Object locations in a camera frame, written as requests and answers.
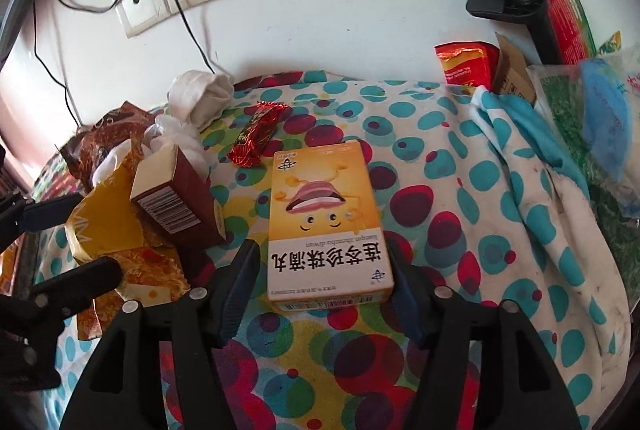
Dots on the yellow medicine box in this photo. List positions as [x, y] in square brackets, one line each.
[325, 220]

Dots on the white rolled sock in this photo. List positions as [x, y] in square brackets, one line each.
[200, 95]

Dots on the plastic bag of green filling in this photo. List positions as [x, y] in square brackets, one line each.
[560, 105]

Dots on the brown cardboard box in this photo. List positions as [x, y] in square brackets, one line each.
[515, 75]

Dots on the brown snack bag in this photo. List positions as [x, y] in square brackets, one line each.
[100, 138]

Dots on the yellow snack bag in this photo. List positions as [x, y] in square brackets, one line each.
[105, 220]

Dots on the red snack packet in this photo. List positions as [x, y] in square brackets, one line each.
[465, 65]

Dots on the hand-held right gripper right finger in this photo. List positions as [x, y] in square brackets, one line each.
[406, 302]

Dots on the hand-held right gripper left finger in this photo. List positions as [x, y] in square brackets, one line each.
[237, 292]

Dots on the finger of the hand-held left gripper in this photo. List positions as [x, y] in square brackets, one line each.
[50, 211]
[75, 280]

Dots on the red and green packet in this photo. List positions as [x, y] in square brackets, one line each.
[567, 20]

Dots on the brown carton box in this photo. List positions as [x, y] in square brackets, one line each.
[190, 195]

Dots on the red candy wrapper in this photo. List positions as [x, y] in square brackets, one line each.
[255, 135]

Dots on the blue face mask pack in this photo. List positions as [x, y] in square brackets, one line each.
[607, 115]

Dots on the yellow green packet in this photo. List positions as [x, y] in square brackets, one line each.
[611, 44]

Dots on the polka dot blanket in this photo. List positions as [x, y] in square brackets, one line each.
[450, 190]

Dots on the white plastic-wrapped bundle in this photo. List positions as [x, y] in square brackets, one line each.
[175, 133]

